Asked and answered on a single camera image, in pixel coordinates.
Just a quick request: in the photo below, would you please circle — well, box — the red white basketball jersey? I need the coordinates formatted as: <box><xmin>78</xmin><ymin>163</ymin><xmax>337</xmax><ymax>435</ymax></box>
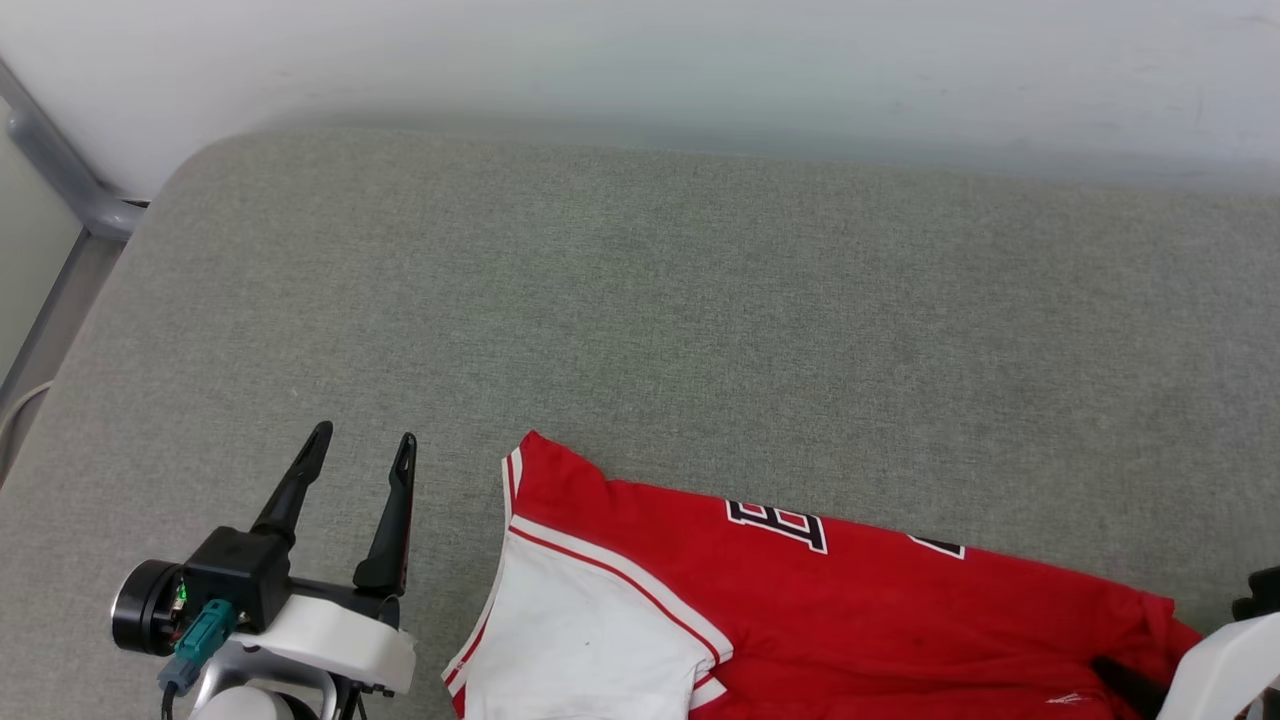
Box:
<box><xmin>442</xmin><ymin>430</ymin><xmax>1207</xmax><ymax>720</ymax></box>

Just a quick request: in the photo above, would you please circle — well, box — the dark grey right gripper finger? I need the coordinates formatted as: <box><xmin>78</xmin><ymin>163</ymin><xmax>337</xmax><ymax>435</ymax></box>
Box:
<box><xmin>1091</xmin><ymin>656</ymin><xmax>1167</xmax><ymax>717</ymax></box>

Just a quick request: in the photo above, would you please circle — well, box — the grey fabric sofa cushion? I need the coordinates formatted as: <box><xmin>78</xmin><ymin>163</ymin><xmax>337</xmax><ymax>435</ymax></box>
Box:
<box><xmin>0</xmin><ymin>128</ymin><xmax>1280</xmax><ymax>720</ymax></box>

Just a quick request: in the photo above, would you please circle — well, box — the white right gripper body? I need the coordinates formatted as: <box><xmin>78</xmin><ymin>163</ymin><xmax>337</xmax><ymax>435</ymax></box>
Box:
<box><xmin>1155</xmin><ymin>611</ymin><xmax>1280</xmax><ymax>720</ymax></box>

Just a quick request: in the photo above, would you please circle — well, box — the teal left camera cable connector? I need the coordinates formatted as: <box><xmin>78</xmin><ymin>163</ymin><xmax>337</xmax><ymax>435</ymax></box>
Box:
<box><xmin>157</xmin><ymin>598</ymin><xmax>237</xmax><ymax>695</ymax></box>

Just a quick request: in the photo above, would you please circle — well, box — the thin white cable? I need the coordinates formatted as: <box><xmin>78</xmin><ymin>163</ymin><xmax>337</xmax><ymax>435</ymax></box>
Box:
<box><xmin>0</xmin><ymin>380</ymin><xmax>54</xmax><ymax>451</ymax></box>

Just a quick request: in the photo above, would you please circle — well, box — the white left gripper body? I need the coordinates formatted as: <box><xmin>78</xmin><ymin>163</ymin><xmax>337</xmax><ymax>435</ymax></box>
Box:
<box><xmin>224</xmin><ymin>576</ymin><xmax>418</xmax><ymax>697</ymax></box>

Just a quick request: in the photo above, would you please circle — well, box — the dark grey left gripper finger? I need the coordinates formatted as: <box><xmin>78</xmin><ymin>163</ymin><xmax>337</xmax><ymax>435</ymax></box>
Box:
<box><xmin>249</xmin><ymin>421</ymin><xmax>334</xmax><ymax>542</ymax></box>
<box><xmin>353</xmin><ymin>432</ymin><xmax>418</xmax><ymax>599</ymax></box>

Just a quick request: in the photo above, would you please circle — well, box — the grey metal frame tube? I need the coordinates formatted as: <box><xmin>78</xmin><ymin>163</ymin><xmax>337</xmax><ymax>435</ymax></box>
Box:
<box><xmin>0</xmin><ymin>58</ymin><xmax>150</xmax><ymax>403</ymax></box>

